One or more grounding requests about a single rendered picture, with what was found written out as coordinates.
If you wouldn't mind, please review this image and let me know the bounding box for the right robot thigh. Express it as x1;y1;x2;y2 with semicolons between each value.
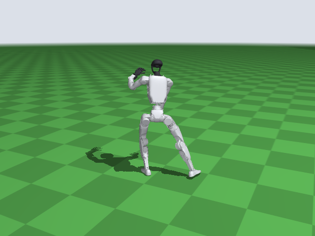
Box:
163;114;184;150

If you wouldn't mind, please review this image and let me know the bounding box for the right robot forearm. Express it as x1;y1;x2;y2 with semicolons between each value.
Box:
159;99;167;110

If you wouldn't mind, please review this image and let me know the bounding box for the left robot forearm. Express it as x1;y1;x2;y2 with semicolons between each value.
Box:
128;74;135;88

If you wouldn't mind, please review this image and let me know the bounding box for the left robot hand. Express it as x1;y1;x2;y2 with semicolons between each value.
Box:
133;67;146;80

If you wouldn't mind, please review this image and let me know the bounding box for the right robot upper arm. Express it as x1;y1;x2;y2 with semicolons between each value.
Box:
166;78;173;99

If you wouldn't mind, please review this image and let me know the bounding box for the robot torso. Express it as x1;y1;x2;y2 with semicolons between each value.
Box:
147;74;167;122

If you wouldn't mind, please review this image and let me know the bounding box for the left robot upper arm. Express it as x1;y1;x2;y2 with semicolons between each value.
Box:
130;76;149;90

